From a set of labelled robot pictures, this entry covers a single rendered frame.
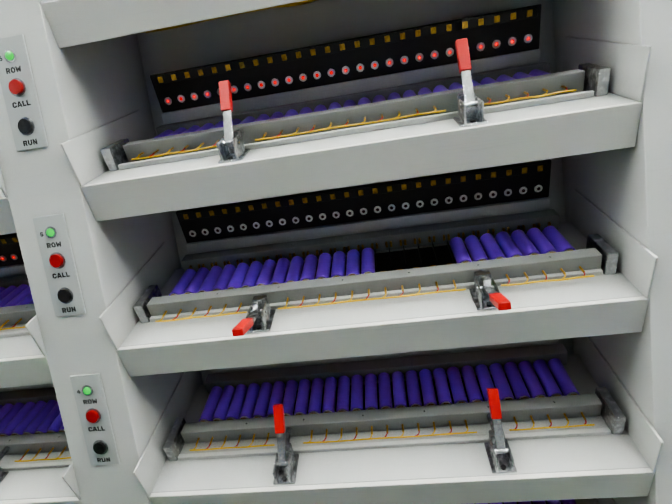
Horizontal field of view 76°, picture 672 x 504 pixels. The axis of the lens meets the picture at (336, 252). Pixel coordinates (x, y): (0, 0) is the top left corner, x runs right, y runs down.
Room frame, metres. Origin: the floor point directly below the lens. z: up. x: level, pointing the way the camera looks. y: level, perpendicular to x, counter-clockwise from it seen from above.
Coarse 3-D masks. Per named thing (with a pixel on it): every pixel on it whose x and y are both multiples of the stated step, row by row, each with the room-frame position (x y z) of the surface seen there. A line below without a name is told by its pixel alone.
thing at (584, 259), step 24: (456, 264) 0.51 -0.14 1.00; (480, 264) 0.50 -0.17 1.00; (504, 264) 0.49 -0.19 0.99; (528, 264) 0.49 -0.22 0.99; (552, 264) 0.48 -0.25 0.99; (576, 264) 0.48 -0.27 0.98; (600, 264) 0.48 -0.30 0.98; (240, 288) 0.55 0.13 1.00; (264, 288) 0.53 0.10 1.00; (288, 288) 0.53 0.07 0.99; (312, 288) 0.52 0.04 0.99; (336, 288) 0.52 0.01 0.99; (360, 288) 0.51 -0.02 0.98; (384, 288) 0.51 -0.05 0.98; (408, 288) 0.51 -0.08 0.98; (168, 312) 0.55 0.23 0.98; (192, 312) 0.53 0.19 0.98; (240, 312) 0.52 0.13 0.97
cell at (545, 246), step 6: (534, 228) 0.57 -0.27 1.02; (528, 234) 0.57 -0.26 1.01; (534, 234) 0.55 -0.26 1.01; (540, 234) 0.55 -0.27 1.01; (534, 240) 0.55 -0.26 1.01; (540, 240) 0.54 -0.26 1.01; (546, 240) 0.53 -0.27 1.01; (540, 246) 0.53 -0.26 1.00; (546, 246) 0.52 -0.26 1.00; (552, 246) 0.52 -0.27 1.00; (540, 252) 0.52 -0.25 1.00; (546, 252) 0.51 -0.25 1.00
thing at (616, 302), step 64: (576, 192) 0.58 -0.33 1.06; (640, 256) 0.44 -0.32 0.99; (128, 320) 0.54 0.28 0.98; (192, 320) 0.54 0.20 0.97; (320, 320) 0.49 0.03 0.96; (384, 320) 0.47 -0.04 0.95; (448, 320) 0.46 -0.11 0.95; (512, 320) 0.45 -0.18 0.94; (576, 320) 0.44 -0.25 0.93; (640, 320) 0.44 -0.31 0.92
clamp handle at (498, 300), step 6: (486, 282) 0.46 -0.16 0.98; (486, 288) 0.46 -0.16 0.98; (492, 288) 0.45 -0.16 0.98; (492, 294) 0.42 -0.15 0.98; (498, 294) 0.42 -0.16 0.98; (492, 300) 0.42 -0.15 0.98; (498, 300) 0.40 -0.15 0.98; (504, 300) 0.40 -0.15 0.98; (498, 306) 0.39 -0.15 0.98; (504, 306) 0.39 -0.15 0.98; (510, 306) 0.39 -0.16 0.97
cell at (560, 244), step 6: (546, 228) 0.56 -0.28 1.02; (552, 228) 0.56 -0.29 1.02; (546, 234) 0.56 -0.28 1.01; (552, 234) 0.55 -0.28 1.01; (558, 234) 0.54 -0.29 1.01; (552, 240) 0.54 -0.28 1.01; (558, 240) 0.53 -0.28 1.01; (564, 240) 0.53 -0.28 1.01; (558, 246) 0.52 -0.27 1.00; (564, 246) 0.51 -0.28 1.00; (570, 246) 0.51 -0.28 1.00
